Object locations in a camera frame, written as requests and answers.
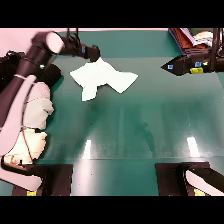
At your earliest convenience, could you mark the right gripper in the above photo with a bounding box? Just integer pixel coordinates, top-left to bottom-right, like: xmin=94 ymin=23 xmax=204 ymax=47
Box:
xmin=161 ymin=53 xmax=214 ymax=77

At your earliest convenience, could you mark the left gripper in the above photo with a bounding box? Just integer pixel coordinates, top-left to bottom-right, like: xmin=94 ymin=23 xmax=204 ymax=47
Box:
xmin=79 ymin=44 xmax=101 ymax=63

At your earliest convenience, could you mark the white T-shirt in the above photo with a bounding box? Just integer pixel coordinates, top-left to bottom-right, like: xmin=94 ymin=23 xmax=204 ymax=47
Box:
xmin=69 ymin=56 xmax=139 ymax=102

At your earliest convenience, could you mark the brown garment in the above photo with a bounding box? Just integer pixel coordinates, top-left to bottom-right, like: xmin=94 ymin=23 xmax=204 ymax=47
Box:
xmin=168 ymin=28 xmax=214 ymax=57

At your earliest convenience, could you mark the pale garment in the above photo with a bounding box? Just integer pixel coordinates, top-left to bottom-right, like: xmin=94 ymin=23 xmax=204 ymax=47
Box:
xmin=181 ymin=28 xmax=215 ymax=47

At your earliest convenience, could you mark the black garment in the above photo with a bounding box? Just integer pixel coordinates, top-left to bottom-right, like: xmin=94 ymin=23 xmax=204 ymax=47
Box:
xmin=0 ymin=50 xmax=63 ymax=92

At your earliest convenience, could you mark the grey garment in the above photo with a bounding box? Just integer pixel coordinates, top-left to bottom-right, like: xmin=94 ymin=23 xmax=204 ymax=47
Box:
xmin=23 ymin=81 xmax=55 ymax=132

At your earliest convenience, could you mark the cream garment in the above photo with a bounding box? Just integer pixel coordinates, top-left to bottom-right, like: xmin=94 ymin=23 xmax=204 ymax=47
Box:
xmin=3 ymin=128 xmax=48 ymax=166

